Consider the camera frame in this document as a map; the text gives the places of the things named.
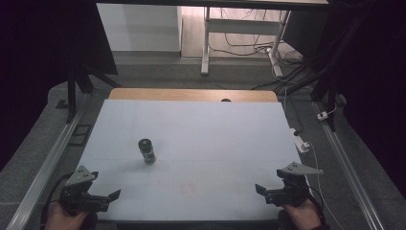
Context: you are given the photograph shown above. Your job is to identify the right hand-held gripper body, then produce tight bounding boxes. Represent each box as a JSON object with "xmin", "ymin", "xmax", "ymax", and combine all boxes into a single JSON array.
[{"xmin": 263, "ymin": 161, "xmax": 325, "ymax": 208}]

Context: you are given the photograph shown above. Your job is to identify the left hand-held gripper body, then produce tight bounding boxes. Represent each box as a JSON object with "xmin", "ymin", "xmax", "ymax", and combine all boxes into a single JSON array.
[{"xmin": 58, "ymin": 165, "xmax": 111, "ymax": 214}]

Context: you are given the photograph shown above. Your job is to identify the person's left hand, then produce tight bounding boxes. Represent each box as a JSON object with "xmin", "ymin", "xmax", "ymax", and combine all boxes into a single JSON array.
[{"xmin": 44, "ymin": 201, "xmax": 90, "ymax": 230}]

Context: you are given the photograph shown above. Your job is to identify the person's right hand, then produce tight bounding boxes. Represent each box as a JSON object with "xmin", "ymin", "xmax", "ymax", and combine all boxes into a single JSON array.
[{"xmin": 282, "ymin": 198, "xmax": 323, "ymax": 230}]

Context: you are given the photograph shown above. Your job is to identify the white power strip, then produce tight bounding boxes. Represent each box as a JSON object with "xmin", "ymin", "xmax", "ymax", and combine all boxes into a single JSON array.
[{"xmin": 289, "ymin": 127, "xmax": 311, "ymax": 154}]

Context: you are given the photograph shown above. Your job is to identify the dark green spice jar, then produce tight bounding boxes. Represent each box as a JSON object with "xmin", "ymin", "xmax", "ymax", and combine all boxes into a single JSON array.
[{"xmin": 137, "ymin": 138, "xmax": 157, "ymax": 166}]

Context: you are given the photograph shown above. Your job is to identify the black floor plate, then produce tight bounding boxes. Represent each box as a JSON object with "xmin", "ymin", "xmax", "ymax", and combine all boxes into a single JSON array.
[{"xmin": 67, "ymin": 124, "xmax": 93, "ymax": 148}]

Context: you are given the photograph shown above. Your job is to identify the white table mat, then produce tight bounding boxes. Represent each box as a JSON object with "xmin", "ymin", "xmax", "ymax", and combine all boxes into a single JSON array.
[{"xmin": 77, "ymin": 98, "xmax": 303, "ymax": 222}]

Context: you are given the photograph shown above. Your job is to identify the black stand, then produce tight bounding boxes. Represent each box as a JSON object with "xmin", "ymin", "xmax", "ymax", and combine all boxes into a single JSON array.
[
  {"xmin": 56, "ymin": 62, "xmax": 124, "ymax": 125},
  {"xmin": 309, "ymin": 9, "xmax": 368, "ymax": 132}
]

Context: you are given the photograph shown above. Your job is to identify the black curtain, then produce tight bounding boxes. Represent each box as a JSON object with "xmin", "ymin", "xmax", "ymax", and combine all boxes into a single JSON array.
[{"xmin": 0, "ymin": 0, "xmax": 119, "ymax": 172}]

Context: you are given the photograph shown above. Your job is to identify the white cabinet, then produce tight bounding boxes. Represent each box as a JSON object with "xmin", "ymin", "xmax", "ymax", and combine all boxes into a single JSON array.
[{"xmin": 96, "ymin": 3, "xmax": 184, "ymax": 53}]

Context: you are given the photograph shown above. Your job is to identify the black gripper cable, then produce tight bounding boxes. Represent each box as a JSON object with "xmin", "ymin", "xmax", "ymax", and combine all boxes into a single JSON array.
[{"xmin": 39, "ymin": 172, "xmax": 75, "ymax": 230}]

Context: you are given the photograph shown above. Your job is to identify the white cable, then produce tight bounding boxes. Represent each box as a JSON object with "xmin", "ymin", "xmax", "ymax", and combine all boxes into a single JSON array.
[{"xmin": 305, "ymin": 141, "xmax": 347, "ymax": 230}]

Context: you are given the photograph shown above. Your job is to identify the aluminium rail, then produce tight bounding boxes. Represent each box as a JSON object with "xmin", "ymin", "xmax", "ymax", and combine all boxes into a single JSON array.
[
  {"xmin": 5, "ymin": 108, "xmax": 84, "ymax": 230},
  {"xmin": 311, "ymin": 101, "xmax": 387, "ymax": 230}
]

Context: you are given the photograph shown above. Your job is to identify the black floor cables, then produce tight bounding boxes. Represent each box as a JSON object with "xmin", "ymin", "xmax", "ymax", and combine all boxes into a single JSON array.
[{"xmin": 208, "ymin": 8, "xmax": 315, "ymax": 94}]

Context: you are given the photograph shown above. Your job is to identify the white desk frame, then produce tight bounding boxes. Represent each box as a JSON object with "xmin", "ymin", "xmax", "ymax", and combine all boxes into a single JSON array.
[{"xmin": 200, "ymin": 6, "xmax": 292, "ymax": 78}]

